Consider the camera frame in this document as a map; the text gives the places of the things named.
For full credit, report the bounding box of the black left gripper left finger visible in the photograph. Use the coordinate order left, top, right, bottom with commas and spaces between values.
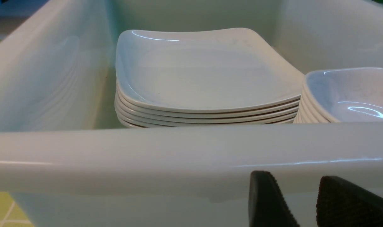
248, 171, 300, 227

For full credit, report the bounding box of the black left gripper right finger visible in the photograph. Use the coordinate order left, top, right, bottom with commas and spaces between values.
316, 176, 383, 227

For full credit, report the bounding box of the stack of white small bowls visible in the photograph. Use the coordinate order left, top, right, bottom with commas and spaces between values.
293, 67, 383, 124

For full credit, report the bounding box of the stack of white square plates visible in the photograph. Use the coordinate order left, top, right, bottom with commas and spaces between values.
114, 28, 304, 128

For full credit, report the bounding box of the large white plastic tub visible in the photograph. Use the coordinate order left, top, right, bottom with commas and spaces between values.
0, 0, 383, 227

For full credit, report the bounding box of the green checkered tablecloth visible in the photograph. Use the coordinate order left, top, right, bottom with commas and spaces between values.
0, 192, 33, 227

